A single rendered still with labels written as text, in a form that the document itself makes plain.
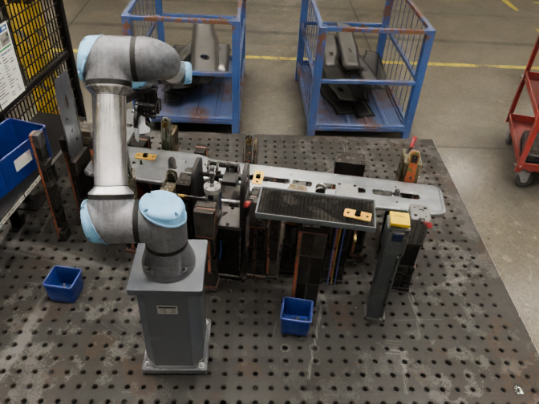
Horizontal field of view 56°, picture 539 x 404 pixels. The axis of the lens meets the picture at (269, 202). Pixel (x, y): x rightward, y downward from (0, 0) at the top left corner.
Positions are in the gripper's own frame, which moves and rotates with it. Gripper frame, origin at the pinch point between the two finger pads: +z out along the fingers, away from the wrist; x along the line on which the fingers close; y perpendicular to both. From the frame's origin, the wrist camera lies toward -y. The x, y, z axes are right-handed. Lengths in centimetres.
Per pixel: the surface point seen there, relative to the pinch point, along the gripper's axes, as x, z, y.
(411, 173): 7, 8, 106
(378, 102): 232, 92, 116
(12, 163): -29.7, 0.2, -36.4
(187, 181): -27.9, -0.7, 25.2
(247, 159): 6.0, 10.4, 40.6
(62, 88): -3.7, -16.7, -26.9
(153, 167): -6.3, 11.4, 5.5
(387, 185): 0, 10, 97
